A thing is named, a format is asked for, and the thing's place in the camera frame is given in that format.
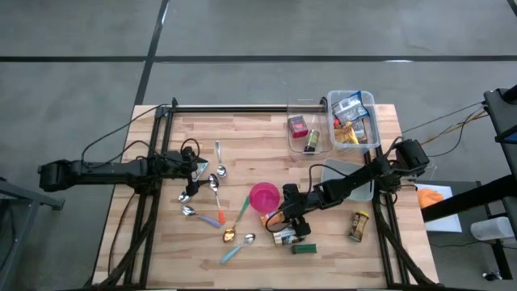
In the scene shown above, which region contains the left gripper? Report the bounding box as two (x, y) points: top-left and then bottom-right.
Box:
(167, 151), (210, 198)

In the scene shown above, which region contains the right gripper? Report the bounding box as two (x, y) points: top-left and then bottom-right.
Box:
(278, 183), (314, 238)

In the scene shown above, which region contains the spoon with orange handle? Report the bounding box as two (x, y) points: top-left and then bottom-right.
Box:
(207, 173), (227, 226)

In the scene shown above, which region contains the orange spice bottle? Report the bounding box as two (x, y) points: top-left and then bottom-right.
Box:
(260, 209), (290, 228)

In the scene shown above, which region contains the furikake jar beige lid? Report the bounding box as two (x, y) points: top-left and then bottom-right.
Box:
(273, 226), (306, 247)

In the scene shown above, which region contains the green black spice box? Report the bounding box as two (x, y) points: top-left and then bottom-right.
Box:
(291, 242), (318, 255)

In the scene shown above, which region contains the brown jar yellow lid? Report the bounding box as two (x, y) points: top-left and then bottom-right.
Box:
(348, 209), (370, 243)

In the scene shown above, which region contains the wooden spoon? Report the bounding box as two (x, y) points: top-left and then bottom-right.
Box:
(222, 195), (252, 244)

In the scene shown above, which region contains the green lidded spice jar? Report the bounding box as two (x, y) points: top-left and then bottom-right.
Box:
(303, 129), (322, 155)

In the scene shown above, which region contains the pink lidded jar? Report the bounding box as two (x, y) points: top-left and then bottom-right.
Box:
(288, 114), (309, 140)

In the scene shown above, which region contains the pink plastic bowl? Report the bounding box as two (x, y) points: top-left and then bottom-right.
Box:
(249, 181), (281, 214)

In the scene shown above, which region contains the grey plastic tray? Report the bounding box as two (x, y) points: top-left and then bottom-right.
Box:
(320, 158), (375, 203)

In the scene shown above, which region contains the shallow clear plastic tray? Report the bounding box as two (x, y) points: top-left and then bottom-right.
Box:
(287, 96), (334, 156)

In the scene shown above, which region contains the deep clear plastic bin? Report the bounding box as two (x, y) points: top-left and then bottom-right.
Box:
(326, 90), (382, 150)

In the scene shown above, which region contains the orange object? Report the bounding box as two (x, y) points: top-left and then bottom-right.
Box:
(417, 188), (444, 209)

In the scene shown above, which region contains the white paper sheet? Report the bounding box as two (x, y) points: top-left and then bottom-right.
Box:
(415, 183), (464, 234)

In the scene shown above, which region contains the black diagonal beam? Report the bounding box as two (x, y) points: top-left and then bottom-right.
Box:
(421, 173), (517, 223)

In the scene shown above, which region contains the grey metal stand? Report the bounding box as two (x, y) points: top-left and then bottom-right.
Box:
(0, 175), (65, 291)

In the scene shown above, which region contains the white rounded plastic part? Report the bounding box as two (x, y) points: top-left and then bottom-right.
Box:
(469, 216), (516, 243)

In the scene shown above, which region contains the dark grey cart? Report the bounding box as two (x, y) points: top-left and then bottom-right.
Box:
(482, 83), (517, 183)

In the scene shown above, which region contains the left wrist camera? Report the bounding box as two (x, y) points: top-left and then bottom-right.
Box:
(180, 145), (199, 163)

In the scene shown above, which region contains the black left camera cable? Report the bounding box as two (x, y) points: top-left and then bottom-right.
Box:
(179, 137), (202, 162)

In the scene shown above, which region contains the black camera cable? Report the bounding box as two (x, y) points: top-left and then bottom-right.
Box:
(179, 137), (202, 162)
(264, 162), (348, 234)

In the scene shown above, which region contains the black right camera cable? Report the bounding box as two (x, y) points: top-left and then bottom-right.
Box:
(264, 162), (348, 234)

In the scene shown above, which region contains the black aluminium table frame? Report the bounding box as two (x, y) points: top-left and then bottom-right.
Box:
(90, 96), (439, 291)

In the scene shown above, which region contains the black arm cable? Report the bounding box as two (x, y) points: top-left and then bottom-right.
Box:
(80, 103), (170, 162)

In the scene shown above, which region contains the thin grey cable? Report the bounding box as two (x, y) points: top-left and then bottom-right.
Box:
(401, 100), (485, 133)

